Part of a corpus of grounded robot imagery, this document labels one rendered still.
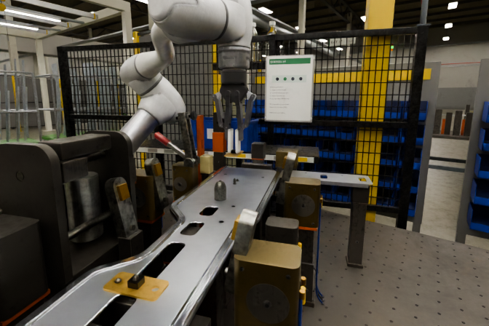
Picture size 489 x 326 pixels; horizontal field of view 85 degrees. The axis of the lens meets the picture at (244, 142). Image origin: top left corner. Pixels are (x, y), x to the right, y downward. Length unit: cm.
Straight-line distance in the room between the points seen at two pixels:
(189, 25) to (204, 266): 49
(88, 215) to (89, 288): 19
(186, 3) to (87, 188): 43
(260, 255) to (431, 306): 67
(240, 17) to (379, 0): 79
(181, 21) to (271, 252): 49
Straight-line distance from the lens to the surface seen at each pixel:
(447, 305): 102
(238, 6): 76
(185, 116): 83
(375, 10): 140
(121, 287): 45
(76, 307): 45
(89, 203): 62
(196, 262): 48
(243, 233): 38
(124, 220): 59
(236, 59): 75
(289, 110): 130
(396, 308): 94
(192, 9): 65
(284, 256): 40
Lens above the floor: 126
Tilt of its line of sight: 10 degrees down
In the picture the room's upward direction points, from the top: straight up
